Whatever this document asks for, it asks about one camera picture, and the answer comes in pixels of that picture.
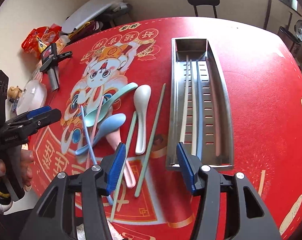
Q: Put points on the electric rice cooker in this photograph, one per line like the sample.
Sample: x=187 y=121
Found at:
x=293 y=41

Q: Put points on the red printed table mat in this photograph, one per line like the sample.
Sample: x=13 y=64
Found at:
x=231 y=91

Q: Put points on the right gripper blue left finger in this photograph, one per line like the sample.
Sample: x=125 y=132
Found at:
x=105 y=185

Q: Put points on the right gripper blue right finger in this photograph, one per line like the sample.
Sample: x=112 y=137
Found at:
x=189 y=167

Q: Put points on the green chopstick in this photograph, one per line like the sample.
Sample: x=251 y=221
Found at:
x=117 y=190
x=149 y=147

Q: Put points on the pink spoon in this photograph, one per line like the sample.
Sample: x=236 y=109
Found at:
x=114 y=139

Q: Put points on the person's left hand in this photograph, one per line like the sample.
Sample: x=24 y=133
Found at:
x=21 y=168

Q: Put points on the red snack bags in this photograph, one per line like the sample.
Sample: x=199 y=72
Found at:
x=38 y=39

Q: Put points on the mint green spoon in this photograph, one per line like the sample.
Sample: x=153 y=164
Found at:
x=91 y=117

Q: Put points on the light blue spoon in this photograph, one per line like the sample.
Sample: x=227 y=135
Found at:
x=109 y=125

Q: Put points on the stainless steel utensil tray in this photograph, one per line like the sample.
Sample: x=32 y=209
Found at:
x=199 y=49

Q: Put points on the blue chopstick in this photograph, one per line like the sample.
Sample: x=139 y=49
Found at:
x=200 y=114
x=89 y=134

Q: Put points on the white spoon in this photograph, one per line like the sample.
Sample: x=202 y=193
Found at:
x=141 y=100

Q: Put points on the black round stool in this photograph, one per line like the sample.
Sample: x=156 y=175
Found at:
x=212 y=3

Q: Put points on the small brown figurine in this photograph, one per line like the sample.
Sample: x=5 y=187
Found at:
x=14 y=94

